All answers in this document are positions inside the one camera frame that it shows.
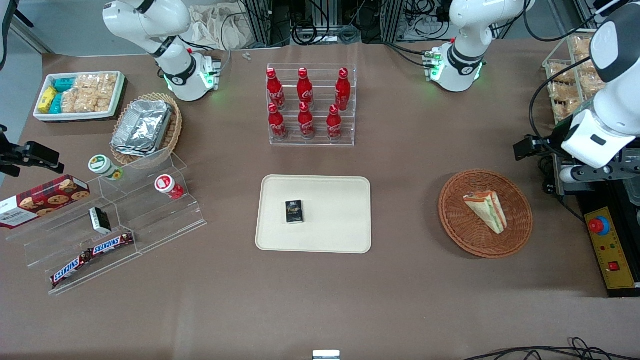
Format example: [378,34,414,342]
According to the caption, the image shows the stack of foil trays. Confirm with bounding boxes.
[111,99,173,158]

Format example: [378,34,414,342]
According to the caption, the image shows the red lid cup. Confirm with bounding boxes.
[154,174,185,201]

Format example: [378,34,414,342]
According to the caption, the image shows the small black box white side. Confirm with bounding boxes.
[89,207,113,235]

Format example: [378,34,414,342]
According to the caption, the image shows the white crumpled cloth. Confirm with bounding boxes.
[187,4,251,51]

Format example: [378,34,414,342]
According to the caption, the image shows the brown Snickers bar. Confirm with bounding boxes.
[89,232,135,258]
[50,250,94,289]

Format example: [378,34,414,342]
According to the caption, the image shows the clear rice cracker bag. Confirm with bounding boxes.
[61,90,99,114]
[74,74,101,94]
[97,73,119,113]

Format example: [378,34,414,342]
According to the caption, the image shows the black floor cable bundle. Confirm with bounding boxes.
[462,337,640,360]

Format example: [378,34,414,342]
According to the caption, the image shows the yellow snack pack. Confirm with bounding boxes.
[37,86,59,114]

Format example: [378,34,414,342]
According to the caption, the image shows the triangular sandwich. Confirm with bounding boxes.
[463,190,508,235]

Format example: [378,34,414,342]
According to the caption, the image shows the black stand cable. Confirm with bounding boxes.
[539,154,587,224]

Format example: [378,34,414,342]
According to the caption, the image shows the black base cable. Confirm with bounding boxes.
[179,36,233,76]
[384,42,432,69]

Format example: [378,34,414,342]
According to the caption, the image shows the beige rectangular tray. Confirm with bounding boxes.
[255,174,372,254]

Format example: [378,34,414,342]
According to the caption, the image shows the round brown wicker basket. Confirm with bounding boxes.
[438,169,534,259]

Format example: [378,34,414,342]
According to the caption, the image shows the white rectangular snack bin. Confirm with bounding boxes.
[33,71,126,122]

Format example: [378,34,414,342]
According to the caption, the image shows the aluminium frame post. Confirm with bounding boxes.
[381,0,405,44]
[243,0,273,47]

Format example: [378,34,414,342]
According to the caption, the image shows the oval light wicker basket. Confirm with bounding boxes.
[110,92,183,167]

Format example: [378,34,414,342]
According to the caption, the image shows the small black box gold print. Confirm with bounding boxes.
[285,200,305,225]

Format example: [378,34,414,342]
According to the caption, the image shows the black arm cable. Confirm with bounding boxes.
[529,0,632,151]

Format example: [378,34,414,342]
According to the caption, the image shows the clear acrylic bottle rack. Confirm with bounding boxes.
[266,63,357,147]

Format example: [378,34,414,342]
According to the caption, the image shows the white wire rack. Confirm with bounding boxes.
[542,29,609,127]

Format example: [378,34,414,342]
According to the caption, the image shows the red cola bottle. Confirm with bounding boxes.
[334,68,352,111]
[297,68,314,109]
[326,104,343,141]
[298,102,316,140]
[267,103,288,141]
[266,68,286,111]

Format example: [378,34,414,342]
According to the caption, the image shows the red tartan cookie box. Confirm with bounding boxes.
[0,174,91,230]

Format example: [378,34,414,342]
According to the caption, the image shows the clear acrylic step shelf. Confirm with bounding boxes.
[6,148,208,296]

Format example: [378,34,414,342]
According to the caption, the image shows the black curved bar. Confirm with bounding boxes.
[0,0,35,72]

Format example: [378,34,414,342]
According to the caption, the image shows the yellow emergency stop box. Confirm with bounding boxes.
[583,206,640,292]

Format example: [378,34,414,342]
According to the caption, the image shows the green lid white cup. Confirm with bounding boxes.
[88,155,124,182]

